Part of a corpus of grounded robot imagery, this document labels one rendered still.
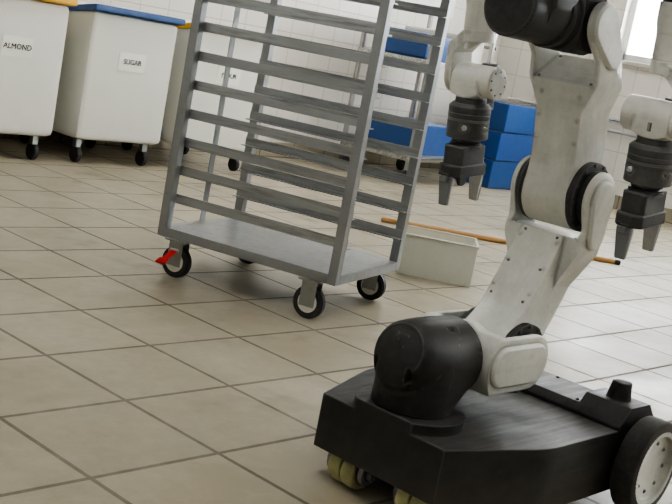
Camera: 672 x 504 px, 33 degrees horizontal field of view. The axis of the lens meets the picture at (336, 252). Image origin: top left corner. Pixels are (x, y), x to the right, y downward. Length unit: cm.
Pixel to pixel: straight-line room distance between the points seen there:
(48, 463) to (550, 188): 109
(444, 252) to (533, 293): 207
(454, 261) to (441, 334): 227
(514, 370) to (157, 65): 389
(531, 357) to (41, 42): 361
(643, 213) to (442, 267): 225
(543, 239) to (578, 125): 24
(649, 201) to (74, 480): 114
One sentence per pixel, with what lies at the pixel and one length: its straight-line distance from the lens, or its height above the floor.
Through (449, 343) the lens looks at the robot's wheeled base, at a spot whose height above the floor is 33.
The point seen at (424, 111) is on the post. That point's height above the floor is 65.
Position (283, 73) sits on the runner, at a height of 69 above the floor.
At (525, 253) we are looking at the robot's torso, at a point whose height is 47.
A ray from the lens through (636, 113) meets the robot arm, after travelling 214.
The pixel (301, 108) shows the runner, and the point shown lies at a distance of 338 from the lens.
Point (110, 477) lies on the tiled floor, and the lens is 208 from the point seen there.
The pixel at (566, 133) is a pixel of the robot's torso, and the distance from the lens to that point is 227.
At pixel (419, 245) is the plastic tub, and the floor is 12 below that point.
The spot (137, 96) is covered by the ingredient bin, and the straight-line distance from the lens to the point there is 576.
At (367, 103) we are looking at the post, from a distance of 326.
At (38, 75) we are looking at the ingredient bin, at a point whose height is 40.
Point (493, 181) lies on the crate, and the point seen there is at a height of 5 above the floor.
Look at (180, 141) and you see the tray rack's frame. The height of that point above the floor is 42.
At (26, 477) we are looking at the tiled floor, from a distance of 205.
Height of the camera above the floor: 82
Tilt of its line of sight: 11 degrees down
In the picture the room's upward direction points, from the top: 11 degrees clockwise
